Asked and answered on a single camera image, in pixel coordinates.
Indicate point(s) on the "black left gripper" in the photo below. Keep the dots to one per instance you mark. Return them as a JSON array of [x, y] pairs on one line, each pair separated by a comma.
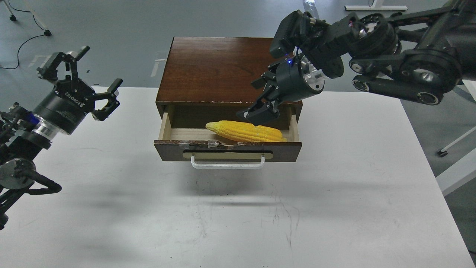
[[61, 108]]

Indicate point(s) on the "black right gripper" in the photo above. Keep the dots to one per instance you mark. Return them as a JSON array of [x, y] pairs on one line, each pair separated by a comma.
[[289, 80]]

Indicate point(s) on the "yellow corn cob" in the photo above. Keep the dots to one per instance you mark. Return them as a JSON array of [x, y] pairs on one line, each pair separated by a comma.
[[245, 132]]

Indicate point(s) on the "wooden drawer with white handle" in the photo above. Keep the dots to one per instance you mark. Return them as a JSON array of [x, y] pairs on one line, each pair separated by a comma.
[[204, 149]]

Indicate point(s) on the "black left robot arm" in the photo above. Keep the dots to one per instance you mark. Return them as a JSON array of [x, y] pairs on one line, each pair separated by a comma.
[[25, 133]]

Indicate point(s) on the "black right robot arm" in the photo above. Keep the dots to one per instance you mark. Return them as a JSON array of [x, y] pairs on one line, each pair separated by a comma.
[[416, 57]]

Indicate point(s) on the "dark wooden cabinet box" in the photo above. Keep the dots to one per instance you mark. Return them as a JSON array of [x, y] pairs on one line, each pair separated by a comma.
[[212, 75]]

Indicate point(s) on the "white desk foot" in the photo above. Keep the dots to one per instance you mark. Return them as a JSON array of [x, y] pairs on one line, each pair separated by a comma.
[[376, 5]]

